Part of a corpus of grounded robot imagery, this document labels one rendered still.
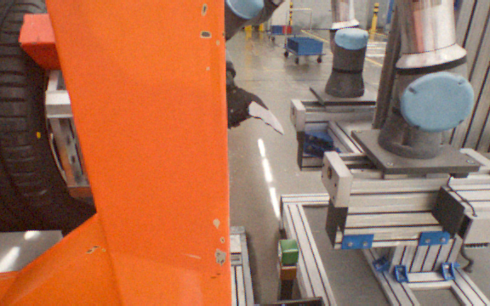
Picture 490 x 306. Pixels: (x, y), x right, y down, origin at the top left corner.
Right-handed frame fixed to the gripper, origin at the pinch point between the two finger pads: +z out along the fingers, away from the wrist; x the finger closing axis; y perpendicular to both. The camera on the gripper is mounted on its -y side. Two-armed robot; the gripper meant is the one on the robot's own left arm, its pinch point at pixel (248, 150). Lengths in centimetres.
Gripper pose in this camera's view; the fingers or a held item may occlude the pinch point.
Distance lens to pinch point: 63.2
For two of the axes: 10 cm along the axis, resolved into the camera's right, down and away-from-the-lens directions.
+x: -8.9, 4.2, 1.8
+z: 3.6, 8.9, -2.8
